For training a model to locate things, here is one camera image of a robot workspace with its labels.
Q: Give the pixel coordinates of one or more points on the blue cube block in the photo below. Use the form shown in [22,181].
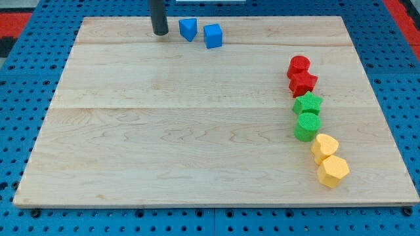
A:
[212,36]

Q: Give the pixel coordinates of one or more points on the light wooden board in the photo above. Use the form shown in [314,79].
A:
[142,121]

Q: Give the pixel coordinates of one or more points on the blue triangular block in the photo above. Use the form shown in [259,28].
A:
[188,28]

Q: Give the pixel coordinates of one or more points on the green cylinder block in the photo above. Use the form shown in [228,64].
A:
[307,126]

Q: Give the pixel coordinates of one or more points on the red cylinder block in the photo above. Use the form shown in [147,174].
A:
[298,64]

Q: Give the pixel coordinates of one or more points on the green star block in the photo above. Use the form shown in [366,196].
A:
[307,103]

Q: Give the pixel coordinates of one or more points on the red star block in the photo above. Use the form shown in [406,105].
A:
[302,82]

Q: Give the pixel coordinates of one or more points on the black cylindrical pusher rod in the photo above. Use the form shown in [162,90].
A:
[158,17]

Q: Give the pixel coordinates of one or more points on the yellow heart block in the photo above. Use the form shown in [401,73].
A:
[323,146]

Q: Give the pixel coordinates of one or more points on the yellow hexagon block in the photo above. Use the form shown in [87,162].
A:
[332,171]

